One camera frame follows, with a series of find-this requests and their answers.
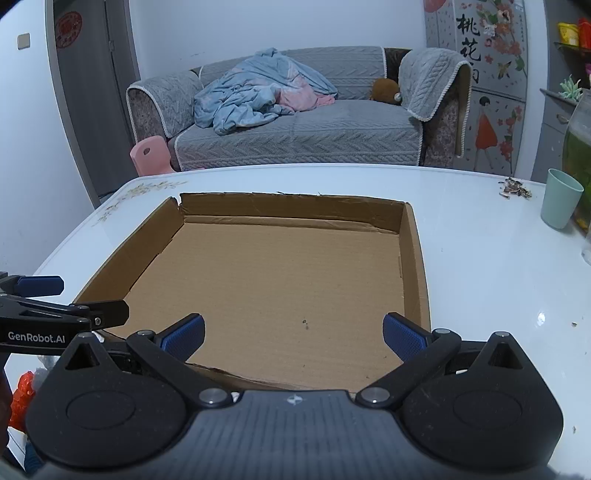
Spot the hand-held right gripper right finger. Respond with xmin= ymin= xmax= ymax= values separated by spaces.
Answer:
xmin=355 ymin=312 xmax=533 ymax=409

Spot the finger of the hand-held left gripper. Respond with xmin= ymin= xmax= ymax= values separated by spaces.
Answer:
xmin=0 ymin=274 xmax=65 ymax=299
xmin=0 ymin=295 xmax=130 ymax=331

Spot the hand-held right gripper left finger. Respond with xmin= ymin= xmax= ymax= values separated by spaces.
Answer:
xmin=55 ymin=313 xmax=234 ymax=409

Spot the orange plastic bag bundle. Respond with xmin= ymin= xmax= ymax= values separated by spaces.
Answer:
xmin=9 ymin=371 xmax=38 ymax=432

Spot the shallow cardboard box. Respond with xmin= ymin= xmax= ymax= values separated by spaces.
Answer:
xmin=74 ymin=191 xmax=432 ymax=393

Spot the pink plastic stool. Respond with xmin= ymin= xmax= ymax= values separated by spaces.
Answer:
xmin=130 ymin=135 xmax=176 ymax=176

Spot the pile of seed shells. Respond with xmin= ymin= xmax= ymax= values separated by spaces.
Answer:
xmin=498 ymin=178 xmax=533 ymax=200

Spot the grey door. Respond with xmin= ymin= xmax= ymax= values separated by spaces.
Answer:
xmin=45 ymin=0 xmax=141 ymax=206

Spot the green cup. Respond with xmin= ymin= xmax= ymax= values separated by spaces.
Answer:
xmin=541 ymin=168 xmax=585 ymax=230

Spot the grey sofa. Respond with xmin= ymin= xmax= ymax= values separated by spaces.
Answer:
xmin=126 ymin=46 xmax=472 ymax=171

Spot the light blue blanket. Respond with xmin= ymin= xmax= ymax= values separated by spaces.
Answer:
xmin=194 ymin=47 xmax=338 ymax=136

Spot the brown plush toy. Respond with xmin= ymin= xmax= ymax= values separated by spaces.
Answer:
xmin=370 ymin=78 xmax=402 ymax=104

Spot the glass fish tank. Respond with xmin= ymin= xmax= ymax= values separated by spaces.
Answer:
xmin=561 ymin=90 xmax=591 ymax=241

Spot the grey cabinet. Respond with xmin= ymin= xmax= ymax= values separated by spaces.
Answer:
xmin=531 ymin=88 xmax=578 ymax=183

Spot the red round door sticker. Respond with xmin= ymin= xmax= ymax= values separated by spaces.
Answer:
xmin=56 ymin=11 xmax=83 ymax=47

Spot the pink cloth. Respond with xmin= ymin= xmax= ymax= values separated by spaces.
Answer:
xmin=277 ymin=76 xmax=337 ymax=112

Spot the refrigerator with flower decals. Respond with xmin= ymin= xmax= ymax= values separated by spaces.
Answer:
xmin=424 ymin=0 xmax=529 ymax=174

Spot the small green plant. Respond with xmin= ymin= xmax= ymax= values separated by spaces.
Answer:
xmin=560 ymin=76 xmax=583 ymax=101

